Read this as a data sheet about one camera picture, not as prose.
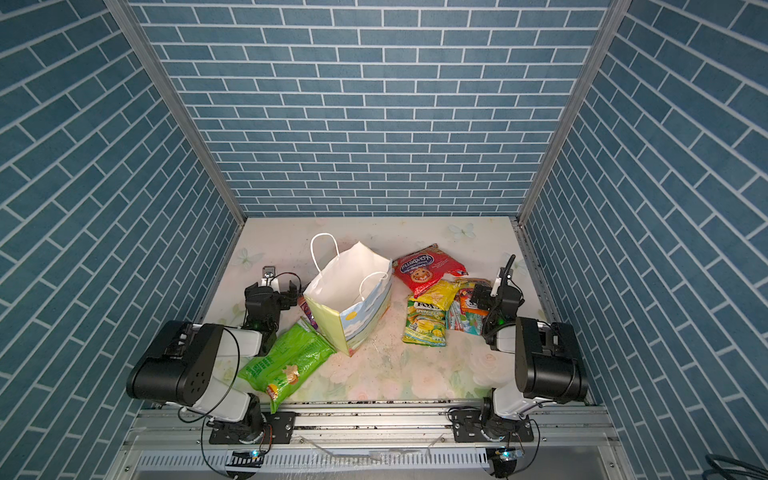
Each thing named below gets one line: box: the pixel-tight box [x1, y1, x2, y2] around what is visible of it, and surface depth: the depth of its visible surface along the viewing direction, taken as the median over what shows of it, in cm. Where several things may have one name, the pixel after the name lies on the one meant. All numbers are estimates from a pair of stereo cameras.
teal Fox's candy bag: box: [446, 298, 484, 336], surface depth 92 cm
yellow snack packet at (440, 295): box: [408, 280, 467, 313], surface depth 95 cm
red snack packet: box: [392, 243, 468, 298], surface depth 94 cm
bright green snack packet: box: [238, 317, 337, 414], surface depth 82 cm
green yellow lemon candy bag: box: [402, 300, 447, 347], surface depth 91 cm
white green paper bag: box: [303, 232, 393, 357], surface depth 77 cm
